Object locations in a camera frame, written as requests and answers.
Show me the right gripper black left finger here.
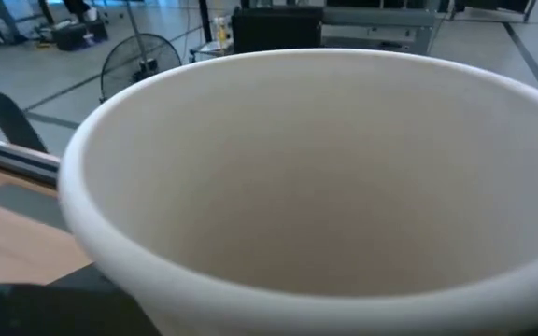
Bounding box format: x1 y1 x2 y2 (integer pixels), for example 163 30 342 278
0 265 163 336

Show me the black floor fan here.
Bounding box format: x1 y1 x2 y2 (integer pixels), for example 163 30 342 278
99 32 184 104

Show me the black tool bag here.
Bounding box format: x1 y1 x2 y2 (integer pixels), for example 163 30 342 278
52 21 109 52

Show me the tall white cup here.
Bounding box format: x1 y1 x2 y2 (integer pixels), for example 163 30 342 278
57 48 538 336

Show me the yellow spray bottle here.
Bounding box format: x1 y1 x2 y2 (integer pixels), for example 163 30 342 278
216 17 230 50

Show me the grey metal workbench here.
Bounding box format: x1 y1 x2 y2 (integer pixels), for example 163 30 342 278
319 5 438 56

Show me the black equipment case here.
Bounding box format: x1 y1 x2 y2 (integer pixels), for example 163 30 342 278
230 5 325 55

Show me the table edge frame rail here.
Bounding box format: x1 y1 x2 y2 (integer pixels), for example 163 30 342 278
0 132 61 187

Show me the black curved frame brace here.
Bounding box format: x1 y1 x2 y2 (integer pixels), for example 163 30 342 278
0 91 49 155

